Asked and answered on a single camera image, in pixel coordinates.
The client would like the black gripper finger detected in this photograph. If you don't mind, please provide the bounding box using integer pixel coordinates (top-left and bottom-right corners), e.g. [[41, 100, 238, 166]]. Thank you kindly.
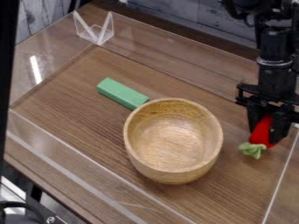
[[247, 104, 264, 132], [270, 109, 292, 144]]

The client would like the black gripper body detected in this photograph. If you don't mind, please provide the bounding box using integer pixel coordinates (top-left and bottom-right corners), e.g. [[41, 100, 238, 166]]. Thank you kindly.
[[236, 83, 299, 123]]

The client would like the red plush strawberry toy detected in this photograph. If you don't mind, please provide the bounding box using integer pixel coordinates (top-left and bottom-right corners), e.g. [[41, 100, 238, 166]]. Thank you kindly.
[[238, 115, 276, 159]]

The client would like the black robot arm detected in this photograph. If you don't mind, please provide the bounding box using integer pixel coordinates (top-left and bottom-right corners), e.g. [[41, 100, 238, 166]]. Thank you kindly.
[[222, 0, 299, 144]]

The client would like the wooden bowl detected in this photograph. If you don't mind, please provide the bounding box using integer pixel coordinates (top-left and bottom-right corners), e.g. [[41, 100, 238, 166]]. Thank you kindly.
[[123, 98, 223, 185]]

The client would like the green rectangular block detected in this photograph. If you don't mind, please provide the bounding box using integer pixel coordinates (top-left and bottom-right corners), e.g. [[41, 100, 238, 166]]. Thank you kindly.
[[97, 78, 149, 110]]

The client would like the clear acrylic tray enclosure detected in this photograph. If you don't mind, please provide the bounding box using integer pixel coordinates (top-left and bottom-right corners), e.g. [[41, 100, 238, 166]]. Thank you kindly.
[[5, 8, 299, 224]]

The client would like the black metal bracket with bolt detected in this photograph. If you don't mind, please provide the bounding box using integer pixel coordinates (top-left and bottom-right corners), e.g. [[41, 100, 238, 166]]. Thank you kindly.
[[25, 183, 68, 224]]

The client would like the black cable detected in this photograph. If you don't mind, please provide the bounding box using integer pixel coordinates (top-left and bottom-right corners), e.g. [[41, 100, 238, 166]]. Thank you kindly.
[[0, 200, 40, 224]]

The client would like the black vertical post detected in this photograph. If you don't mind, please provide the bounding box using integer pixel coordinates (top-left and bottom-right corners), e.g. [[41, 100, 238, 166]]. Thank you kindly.
[[0, 0, 20, 176]]

